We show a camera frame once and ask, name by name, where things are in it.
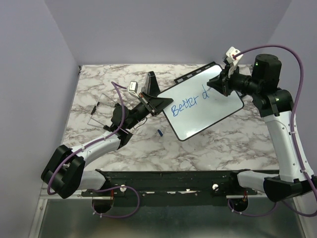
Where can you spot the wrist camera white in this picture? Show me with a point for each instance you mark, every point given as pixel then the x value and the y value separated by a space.
pixel 232 58
pixel 133 88

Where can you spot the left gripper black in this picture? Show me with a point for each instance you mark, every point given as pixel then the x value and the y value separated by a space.
pixel 155 104

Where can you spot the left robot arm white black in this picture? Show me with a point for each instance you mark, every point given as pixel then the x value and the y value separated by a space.
pixel 64 174

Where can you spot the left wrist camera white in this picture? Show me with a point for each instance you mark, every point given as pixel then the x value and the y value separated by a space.
pixel 133 88

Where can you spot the whiteboard with black frame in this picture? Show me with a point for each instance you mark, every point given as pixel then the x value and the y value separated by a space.
pixel 195 109

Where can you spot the wire whiteboard stand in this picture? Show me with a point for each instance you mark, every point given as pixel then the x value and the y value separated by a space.
pixel 102 111

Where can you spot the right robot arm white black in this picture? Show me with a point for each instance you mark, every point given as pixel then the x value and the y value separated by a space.
pixel 276 108

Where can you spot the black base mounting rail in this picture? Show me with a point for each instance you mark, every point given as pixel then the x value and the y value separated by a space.
pixel 153 189

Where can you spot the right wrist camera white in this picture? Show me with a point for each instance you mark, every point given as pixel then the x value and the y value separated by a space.
pixel 232 58

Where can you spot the black grey chessboard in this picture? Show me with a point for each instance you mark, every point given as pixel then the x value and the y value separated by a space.
pixel 194 72

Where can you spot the black metronome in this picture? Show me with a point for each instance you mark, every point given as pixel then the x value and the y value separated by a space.
pixel 149 84

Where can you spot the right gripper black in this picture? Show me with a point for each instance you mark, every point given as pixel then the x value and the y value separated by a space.
pixel 222 82

